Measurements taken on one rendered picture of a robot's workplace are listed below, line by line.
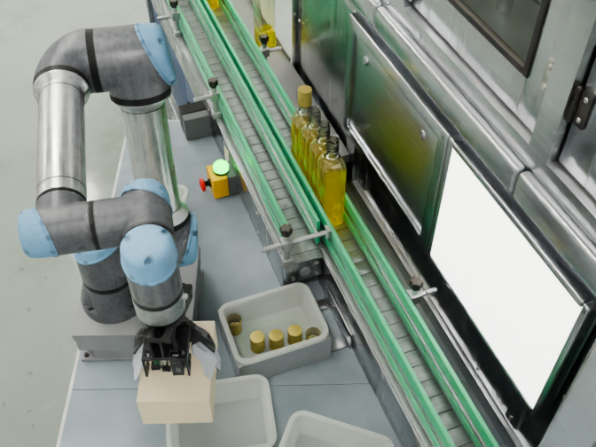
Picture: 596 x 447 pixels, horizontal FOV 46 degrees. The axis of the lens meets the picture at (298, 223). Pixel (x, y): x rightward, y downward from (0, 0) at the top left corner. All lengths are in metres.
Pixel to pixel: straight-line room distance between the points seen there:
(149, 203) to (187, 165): 1.09
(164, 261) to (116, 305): 0.67
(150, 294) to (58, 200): 0.20
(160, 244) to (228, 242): 0.95
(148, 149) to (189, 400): 0.49
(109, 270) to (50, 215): 0.49
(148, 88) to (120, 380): 0.70
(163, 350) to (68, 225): 0.24
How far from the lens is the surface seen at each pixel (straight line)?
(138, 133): 1.40
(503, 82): 1.27
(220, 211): 2.00
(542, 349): 1.30
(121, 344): 1.68
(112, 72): 1.33
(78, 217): 1.07
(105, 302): 1.63
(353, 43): 1.72
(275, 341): 1.64
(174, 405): 1.24
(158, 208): 1.06
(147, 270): 0.98
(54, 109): 1.25
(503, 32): 1.25
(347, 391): 1.65
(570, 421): 0.59
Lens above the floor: 2.18
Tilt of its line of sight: 47 degrees down
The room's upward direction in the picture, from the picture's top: straight up
